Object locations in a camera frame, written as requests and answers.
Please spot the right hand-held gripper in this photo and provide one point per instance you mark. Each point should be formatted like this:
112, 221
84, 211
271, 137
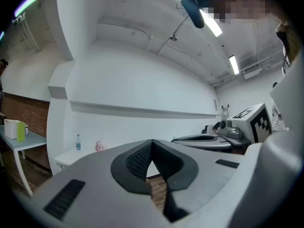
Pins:
254, 125

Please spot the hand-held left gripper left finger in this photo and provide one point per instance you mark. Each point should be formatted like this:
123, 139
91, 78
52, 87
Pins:
95, 174

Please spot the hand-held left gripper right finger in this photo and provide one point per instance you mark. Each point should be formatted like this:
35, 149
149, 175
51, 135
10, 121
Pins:
204, 174

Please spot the green rectangular block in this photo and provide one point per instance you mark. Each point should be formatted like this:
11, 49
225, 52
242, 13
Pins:
21, 132

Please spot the metal ladder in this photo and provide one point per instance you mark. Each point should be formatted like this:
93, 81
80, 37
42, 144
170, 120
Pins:
225, 111

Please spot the clear blue-label water bottle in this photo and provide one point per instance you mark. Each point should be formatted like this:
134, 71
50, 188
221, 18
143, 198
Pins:
78, 142

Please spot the light blue table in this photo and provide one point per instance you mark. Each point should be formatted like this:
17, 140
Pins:
35, 140

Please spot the small clear bottle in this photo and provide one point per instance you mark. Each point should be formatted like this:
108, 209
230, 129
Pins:
26, 130

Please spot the ceiling strip light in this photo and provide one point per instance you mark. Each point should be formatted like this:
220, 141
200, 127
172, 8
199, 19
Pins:
234, 64
212, 24
26, 5

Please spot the white air conditioner unit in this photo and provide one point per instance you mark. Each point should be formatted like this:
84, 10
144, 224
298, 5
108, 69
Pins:
252, 71

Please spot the ceiling conduit pipe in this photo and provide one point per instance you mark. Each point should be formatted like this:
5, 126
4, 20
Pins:
142, 31

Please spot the yellow plaid shirt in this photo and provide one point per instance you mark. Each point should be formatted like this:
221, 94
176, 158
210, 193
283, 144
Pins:
288, 41

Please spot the person's head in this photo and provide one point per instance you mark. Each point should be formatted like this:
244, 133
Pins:
240, 1

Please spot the dark head-worn camera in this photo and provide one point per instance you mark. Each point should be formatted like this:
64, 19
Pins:
192, 11

